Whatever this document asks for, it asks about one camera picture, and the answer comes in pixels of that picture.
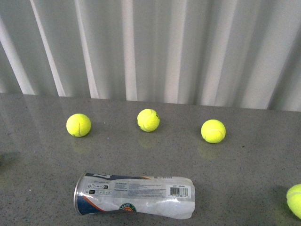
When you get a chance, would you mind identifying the clear plastic tennis ball can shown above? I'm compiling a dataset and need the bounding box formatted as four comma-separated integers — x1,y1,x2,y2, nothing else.
73,173,195,219

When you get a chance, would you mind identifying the yellow tennis ball far centre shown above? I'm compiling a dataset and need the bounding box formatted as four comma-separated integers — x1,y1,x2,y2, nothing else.
137,109,160,132

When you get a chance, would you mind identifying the yellow tennis ball far right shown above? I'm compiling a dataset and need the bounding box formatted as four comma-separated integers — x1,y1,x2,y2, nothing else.
201,119,226,144

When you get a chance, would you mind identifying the yellow tennis ball far left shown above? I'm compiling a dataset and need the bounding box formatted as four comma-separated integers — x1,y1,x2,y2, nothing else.
66,113,92,137

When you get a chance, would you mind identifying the yellow Wilson tennis ball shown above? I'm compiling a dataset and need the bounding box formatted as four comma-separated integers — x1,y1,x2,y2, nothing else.
286,184,301,218

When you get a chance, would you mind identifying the white pleated curtain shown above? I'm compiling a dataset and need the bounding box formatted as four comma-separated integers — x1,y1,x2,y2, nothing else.
0,0,301,111

